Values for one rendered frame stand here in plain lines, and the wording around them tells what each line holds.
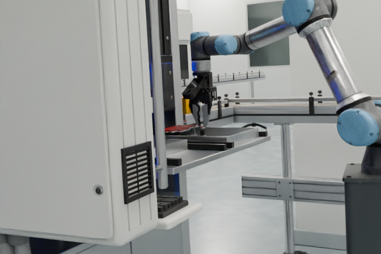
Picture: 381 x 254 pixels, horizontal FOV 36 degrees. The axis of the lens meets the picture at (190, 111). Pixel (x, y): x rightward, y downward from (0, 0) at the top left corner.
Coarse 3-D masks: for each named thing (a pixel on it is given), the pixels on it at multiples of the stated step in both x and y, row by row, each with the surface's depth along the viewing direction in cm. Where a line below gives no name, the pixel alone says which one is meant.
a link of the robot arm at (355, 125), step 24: (288, 0) 185; (312, 0) 180; (312, 24) 181; (312, 48) 183; (336, 48) 180; (336, 72) 178; (336, 96) 179; (360, 96) 174; (360, 120) 171; (360, 144) 173
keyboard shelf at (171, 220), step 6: (192, 204) 151; (198, 204) 152; (180, 210) 146; (186, 210) 146; (192, 210) 147; (198, 210) 150; (168, 216) 141; (174, 216) 140; (180, 216) 142; (186, 216) 144; (162, 222) 137; (168, 222) 137; (174, 222) 138; (180, 222) 141; (156, 228) 137; (162, 228) 137; (168, 228) 136
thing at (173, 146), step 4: (168, 140) 201; (172, 140) 200; (176, 140) 199; (180, 140) 198; (184, 140) 196; (168, 144) 188; (172, 144) 189; (176, 144) 191; (180, 144) 193; (184, 144) 196; (168, 148) 187; (172, 148) 189; (176, 148) 191; (180, 148) 193; (184, 148) 196; (168, 152) 187; (172, 152) 189; (176, 152) 191
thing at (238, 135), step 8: (208, 128) 231; (216, 128) 229; (224, 128) 228; (232, 128) 226; (240, 128) 224; (248, 128) 222; (256, 128) 219; (168, 136) 211; (176, 136) 209; (184, 136) 207; (192, 136) 205; (200, 136) 204; (208, 136) 229; (216, 136) 227; (224, 136) 226; (232, 136) 202; (240, 136) 207; (248, 136) 213; (256, 136) 219
